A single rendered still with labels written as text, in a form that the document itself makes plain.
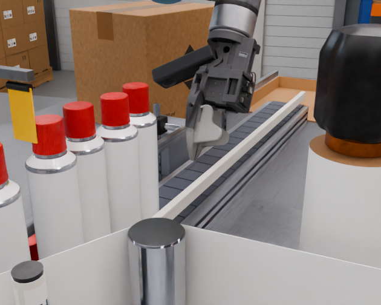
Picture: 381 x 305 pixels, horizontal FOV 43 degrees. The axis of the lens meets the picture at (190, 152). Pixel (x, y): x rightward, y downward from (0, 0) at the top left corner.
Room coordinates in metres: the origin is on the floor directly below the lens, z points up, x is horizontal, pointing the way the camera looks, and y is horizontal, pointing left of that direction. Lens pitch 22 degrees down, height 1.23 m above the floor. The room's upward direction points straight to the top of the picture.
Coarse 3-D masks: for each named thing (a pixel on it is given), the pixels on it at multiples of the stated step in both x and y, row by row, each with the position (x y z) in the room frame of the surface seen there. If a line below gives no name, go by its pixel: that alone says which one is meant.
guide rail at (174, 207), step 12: (300, 96) 1.15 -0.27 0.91; (288, 108) 1.06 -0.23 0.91; (276, 120) 0.99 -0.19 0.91; (264, 132) 0.92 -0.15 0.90; (240, 144) 0.82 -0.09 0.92; (252, 144) 0.86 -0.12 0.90; (228, 156) 0.76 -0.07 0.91; (240, 156) 0.80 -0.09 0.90; (216, 168) 0.71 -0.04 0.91; (228, 168) 0.75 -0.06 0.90; (204, 180) 0.67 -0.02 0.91; (192, 192) 0.64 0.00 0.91; (168, 204) 0.59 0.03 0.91; (180, 204) 0.60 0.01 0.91; (156, 216) 0.56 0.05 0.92; (168, 216) 0.57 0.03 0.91
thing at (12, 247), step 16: (0, 144) 0.39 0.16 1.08; (0, 160) 0.38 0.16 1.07; (0, 176) 0.37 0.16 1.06; (0, 192) 0.37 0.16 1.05; (16, 192) 0.38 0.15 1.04; (0, 208) 0.36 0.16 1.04; (16, 208) 0.37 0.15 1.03; (0, 224) 0.36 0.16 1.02; (16, 224) 0.37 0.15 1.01; (0, 240) 0.36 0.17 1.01; (16, 240) 0.37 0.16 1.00; (0, 256) 0.36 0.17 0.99; (16, 256) 0.37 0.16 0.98; (0, 272) 0.36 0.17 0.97
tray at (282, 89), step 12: (276, 84) 1.53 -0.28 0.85; (288, 84) 1.54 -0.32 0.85; (300, 84) 1.52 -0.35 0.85; (312, 84) 1.50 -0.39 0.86; (264, 96) 1.43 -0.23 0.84; (276, 96) 1.44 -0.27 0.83; (288, 96) 1.44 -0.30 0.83; (312, 96) 1.44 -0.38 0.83; (252, 108) 1.31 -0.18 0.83; (312, 108) 1.31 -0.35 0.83; (312, 120) 1.20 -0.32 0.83
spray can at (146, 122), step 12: (132, 84) 0.59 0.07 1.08; (144, 84) 0.59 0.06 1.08; (132, 96) 0.57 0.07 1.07; (144, 96) 0.58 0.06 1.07; (132, 108) 0.57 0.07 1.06; (144, 108) 0.58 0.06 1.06; (132, 120) 0.57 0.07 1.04; (144, 120) 0.57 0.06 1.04; (156, 120) 0.59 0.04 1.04; (144, 132) 0.57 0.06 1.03; (156, 132) 0.59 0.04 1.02; (144, 144) 0.57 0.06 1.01; (156, 144) 0.58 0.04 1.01; (144, 156) 0.57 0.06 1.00; (156, 156) 0.58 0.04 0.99; (144, 168) 0.57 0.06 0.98; (156, 168) 0.58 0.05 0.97; (144, 180) 0.57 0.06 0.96; (156, 180) 0.58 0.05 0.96; (144, 192) 0.57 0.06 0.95; (156, 192) 0.58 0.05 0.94; (144, 204) 0.57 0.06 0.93; (156, 204) 0.58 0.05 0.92; (144, 216) 0.57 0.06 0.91
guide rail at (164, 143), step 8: (272, 72) 1.21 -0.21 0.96; (256, 80) 1.12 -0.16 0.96; (264, 80) 1.13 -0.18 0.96; (256, 88) 1.09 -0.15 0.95; (184, 128) 0.78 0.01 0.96; (168, 136) 0.74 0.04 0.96; (176, 136) 0.75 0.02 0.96; (160, 144) 0.70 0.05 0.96; (168, 144) 0.73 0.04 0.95; (32, 224) 0.46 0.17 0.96; (32, 232) 0.46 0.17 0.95
